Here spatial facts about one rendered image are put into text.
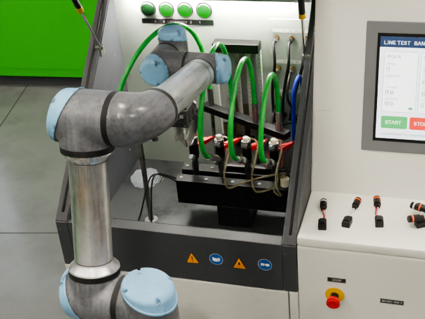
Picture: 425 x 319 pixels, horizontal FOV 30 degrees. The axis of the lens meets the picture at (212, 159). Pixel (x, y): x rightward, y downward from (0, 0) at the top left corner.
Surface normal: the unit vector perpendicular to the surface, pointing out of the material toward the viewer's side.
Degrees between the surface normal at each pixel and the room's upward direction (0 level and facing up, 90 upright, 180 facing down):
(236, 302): 90
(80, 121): 70
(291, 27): 90
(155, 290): 8
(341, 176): 76
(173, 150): 90
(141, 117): 64
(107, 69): 90
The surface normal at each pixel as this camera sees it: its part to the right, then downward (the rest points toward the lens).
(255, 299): -0.27, 0.53
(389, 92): -0.29, 0.31
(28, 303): -0.08, -0.84
